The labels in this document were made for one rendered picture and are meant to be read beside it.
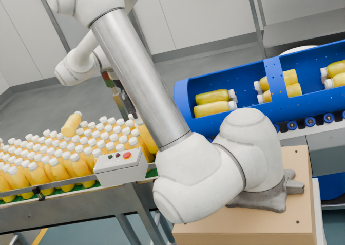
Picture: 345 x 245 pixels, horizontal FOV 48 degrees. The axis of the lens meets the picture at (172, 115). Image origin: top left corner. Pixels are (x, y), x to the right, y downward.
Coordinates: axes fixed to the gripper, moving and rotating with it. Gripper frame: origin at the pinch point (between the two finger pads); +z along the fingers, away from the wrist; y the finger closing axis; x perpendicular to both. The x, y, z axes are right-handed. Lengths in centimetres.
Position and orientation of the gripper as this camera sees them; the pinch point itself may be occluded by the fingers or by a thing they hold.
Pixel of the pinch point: (137, 115)
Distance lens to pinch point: 175.3
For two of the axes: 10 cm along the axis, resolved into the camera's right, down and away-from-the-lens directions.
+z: 3.2, 8.2, 4.8
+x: -9.4, 2.1, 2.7
